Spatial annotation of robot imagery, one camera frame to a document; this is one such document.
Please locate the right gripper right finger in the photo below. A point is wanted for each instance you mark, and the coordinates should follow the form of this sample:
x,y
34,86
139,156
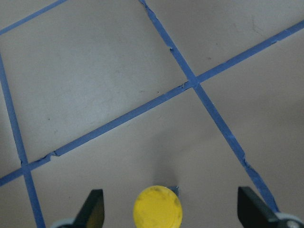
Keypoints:
x,y
252,212

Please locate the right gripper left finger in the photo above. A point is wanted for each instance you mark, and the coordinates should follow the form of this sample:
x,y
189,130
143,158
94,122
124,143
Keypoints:
x,y
91,214

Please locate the yellow push button switch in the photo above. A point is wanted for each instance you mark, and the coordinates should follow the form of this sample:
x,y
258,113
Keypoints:
x,y
157,207

